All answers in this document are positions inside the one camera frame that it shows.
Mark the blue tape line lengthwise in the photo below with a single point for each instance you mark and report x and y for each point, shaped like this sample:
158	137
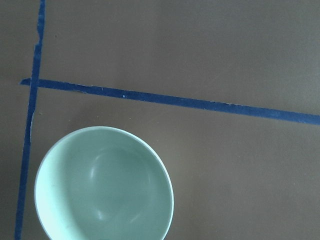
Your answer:
33	91

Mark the light green bowl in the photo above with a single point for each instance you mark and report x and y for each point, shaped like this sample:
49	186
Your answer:
103	183

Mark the blue tape line crosswise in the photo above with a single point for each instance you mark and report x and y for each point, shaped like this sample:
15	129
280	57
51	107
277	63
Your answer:
245	110

